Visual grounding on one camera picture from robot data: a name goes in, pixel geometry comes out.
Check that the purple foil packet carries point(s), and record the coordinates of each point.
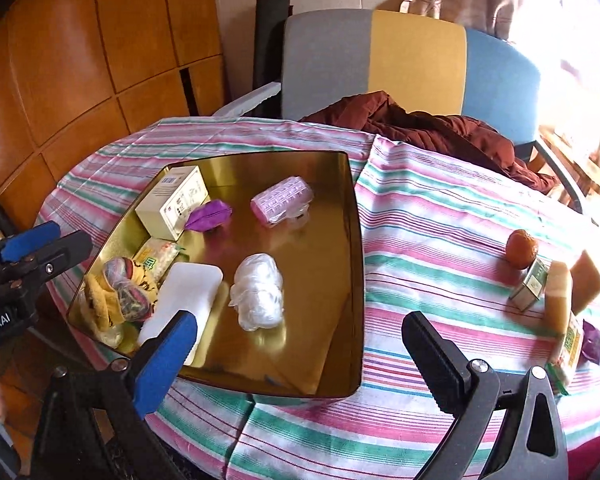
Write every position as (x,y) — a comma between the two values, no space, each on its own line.
(207,215)

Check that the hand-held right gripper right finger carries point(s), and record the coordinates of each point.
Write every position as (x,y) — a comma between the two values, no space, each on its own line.
(435,360)

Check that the small green box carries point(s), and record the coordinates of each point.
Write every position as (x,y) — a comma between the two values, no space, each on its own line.
(530,285)

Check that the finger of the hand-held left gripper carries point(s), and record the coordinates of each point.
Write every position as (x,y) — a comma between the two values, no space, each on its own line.
(65,255)
(27,241)

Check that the striped tablecloth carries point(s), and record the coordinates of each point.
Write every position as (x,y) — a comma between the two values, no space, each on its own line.
(430,240)

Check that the yellow sponge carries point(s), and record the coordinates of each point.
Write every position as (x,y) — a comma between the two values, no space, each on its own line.
(559,300)
(587,280)

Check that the white cardboard box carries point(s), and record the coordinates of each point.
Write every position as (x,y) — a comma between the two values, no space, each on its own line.
(172,200)

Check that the gold metal tin box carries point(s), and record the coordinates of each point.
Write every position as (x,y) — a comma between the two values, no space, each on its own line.
(305,285)

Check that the dark purple packet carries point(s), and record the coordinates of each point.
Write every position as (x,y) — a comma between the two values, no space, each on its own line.
(592,345)

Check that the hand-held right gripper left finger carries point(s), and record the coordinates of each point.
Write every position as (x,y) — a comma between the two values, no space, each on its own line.
(165,360)

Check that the wooden wardrobe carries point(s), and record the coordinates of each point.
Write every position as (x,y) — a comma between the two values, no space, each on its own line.
(80,60)

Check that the pink hair roller pack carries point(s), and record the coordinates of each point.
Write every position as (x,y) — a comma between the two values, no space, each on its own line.
(280,199)

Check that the maroon jacket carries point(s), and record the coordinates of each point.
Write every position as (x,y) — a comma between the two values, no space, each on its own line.
(430,135)

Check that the white foam block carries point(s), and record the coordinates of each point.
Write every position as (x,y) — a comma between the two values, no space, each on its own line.
(185,290)

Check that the grey yellow blue chair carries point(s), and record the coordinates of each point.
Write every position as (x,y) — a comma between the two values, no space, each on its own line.
(415,55)

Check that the clear plastic bundle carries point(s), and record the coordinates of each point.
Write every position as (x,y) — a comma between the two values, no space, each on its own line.
(257,290)

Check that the orange fruit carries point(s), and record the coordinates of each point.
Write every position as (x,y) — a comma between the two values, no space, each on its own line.
(521,249)

